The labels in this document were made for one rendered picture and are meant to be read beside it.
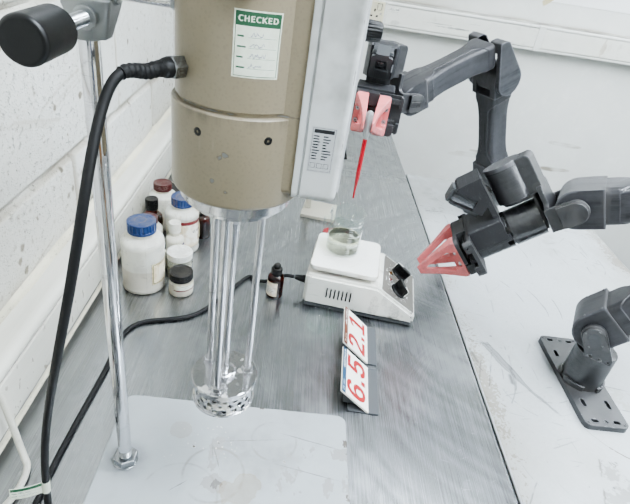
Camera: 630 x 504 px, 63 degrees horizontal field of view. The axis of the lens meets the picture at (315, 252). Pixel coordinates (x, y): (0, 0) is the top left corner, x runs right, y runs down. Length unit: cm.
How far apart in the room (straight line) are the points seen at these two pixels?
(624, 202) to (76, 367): 79
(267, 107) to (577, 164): 238
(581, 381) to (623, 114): 186
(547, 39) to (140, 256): 188
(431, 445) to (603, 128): 207
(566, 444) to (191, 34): 73
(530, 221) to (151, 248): 59
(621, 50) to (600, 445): 187
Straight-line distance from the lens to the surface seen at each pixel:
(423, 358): 89
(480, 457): 79
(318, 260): 90
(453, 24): 225
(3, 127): 73
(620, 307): 87
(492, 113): 125
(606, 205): 81
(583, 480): 84
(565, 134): 259
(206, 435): 71
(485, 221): 82
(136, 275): 92
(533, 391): 92
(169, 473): 68
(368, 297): 90
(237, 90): 35
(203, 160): 37
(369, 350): 87
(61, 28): 34
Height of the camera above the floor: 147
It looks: 32 degrees down
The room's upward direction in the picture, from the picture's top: 9 degrees clockwise
